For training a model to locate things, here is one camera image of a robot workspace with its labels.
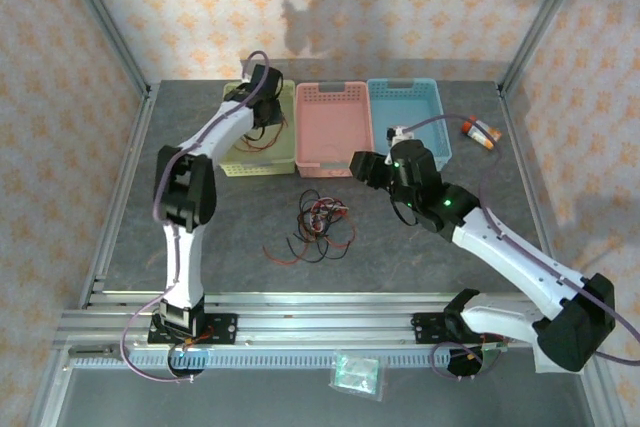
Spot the red cable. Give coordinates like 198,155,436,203
234,114,292,154
263,196,357,266

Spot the black cable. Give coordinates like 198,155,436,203
297,190,326,248
289,194,351,258
287,206,334,265

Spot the pink plastic basket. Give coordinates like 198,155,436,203
294,80,376,179

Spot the green plastic basket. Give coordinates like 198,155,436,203
216,79,297,178

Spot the blue plastic basket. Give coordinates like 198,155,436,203
366,77,454,174

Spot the orange-lidded bottle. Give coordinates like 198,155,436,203
460,115,503,150

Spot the small circuit board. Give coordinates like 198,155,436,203
477,340,510,367

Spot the clear bag of green parts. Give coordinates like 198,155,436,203
328,352,387,403

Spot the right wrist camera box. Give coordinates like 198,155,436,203
384,123,415,148

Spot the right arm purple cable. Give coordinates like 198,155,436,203
409,114,640,382

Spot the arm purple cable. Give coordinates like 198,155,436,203
409,114,640,382
121,50,275,384

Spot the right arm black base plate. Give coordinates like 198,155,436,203
409,311,504,346

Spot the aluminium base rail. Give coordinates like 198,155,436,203
52,290,601,348

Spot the aluminium frame post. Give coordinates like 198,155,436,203
52,0,154,98
497,0,594,98

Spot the grey slotted cable duct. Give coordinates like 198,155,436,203
67,348,451,371

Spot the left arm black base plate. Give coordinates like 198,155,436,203
148,313,239,346

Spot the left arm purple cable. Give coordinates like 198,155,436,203
121,50,275,384

